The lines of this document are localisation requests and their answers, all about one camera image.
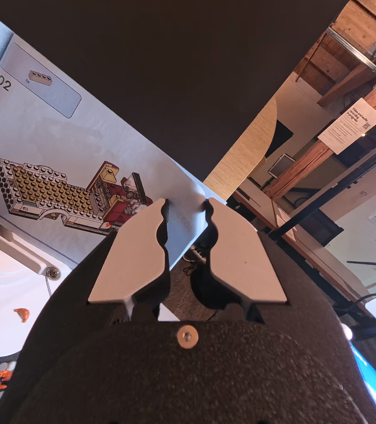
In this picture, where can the dark brown board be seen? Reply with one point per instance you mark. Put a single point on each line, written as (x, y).
(174, 66)

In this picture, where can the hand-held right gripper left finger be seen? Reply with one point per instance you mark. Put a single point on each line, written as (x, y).
(131, 258)

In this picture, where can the white paper notice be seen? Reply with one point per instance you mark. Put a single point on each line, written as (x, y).
(350, 126)

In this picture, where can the instruction booklet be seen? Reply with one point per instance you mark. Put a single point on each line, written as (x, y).
(75, 132)

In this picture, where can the white book stand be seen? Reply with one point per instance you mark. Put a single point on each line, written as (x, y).
(2, 314)

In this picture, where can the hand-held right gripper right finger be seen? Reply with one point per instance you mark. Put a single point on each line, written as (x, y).
(244, 265)

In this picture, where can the dark red triangular piece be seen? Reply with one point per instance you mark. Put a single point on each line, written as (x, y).
(22, 314)

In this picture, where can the wooden table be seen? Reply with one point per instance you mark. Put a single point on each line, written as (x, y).
(327, 261)

